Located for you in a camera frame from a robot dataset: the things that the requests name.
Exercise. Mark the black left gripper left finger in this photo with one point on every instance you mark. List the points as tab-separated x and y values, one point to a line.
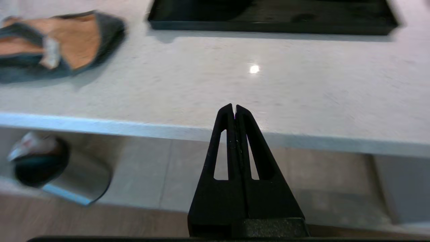
215	201

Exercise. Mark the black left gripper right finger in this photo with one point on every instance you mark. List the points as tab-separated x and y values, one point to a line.
272	201

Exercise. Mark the silver trash bin black liner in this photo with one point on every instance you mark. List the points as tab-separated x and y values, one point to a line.
80	178

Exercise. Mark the black serving tray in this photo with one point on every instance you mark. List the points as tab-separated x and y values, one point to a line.
302	20

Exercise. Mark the brown and black cloth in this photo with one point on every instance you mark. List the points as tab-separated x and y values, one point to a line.
80	43

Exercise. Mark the white table support frame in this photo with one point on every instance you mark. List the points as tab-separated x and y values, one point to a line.
403	188

